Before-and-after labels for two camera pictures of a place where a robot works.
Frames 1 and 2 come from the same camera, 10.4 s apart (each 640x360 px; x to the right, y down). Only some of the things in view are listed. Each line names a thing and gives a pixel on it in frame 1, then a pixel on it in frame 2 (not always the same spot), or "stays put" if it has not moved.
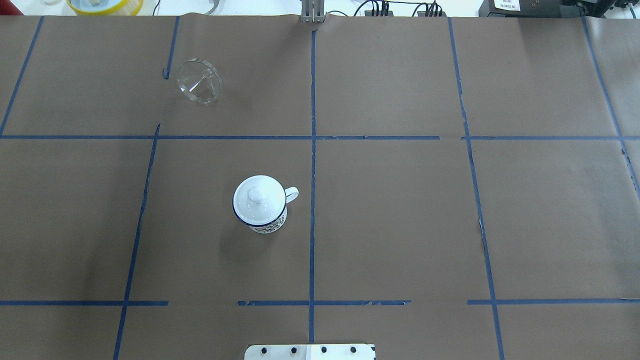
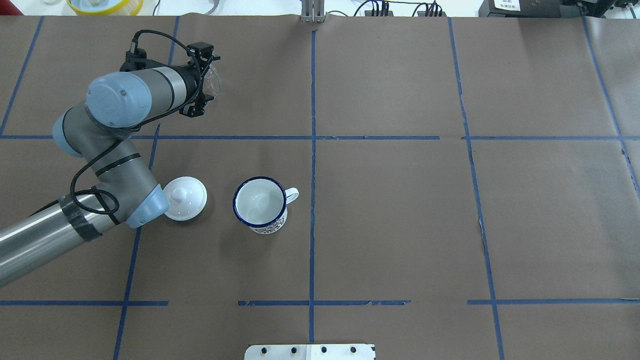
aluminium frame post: x=313 y=11 stays put
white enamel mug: x=260 y=202 stays put
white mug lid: x=259 y=200 to x=187 y=198
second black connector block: x=431 y=13 stays put
